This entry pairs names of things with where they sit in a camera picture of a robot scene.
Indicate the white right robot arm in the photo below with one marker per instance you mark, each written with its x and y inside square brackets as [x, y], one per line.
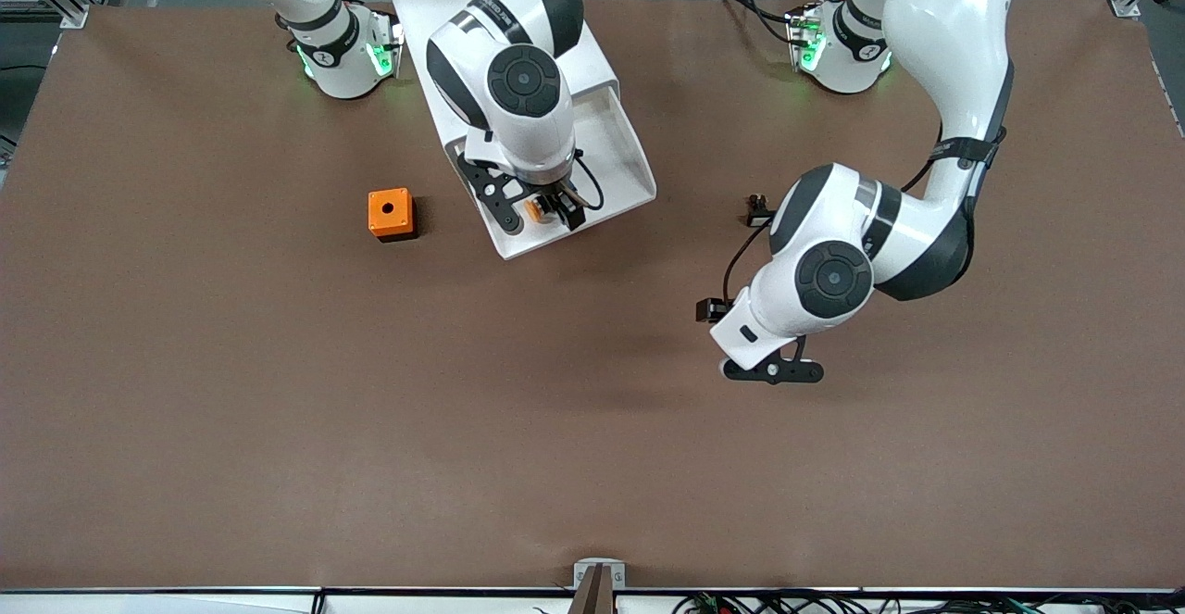
[523, 123]

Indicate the yellow mushroom push button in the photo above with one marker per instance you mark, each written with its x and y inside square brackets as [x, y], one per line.
[535, 211]

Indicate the black switch with white face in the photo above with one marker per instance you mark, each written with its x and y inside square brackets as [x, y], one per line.
[757, 216]

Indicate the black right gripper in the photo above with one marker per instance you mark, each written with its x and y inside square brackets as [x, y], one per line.
[558, 200]

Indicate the metal table edge bracket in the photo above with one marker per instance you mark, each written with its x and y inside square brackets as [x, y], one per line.
[583, 575]

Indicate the white plastic drawer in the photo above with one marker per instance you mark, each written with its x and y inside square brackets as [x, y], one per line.
[620, 160]

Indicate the white drawer cabinet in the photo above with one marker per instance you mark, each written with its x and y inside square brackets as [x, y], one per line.
[417, 21]

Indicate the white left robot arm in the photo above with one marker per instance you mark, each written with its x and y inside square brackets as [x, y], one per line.
[954, 40]

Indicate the white table edge rail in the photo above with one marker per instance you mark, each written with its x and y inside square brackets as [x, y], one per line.
[185, 603]

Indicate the orange button box black base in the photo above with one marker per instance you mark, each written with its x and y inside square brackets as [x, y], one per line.
[389, 211]

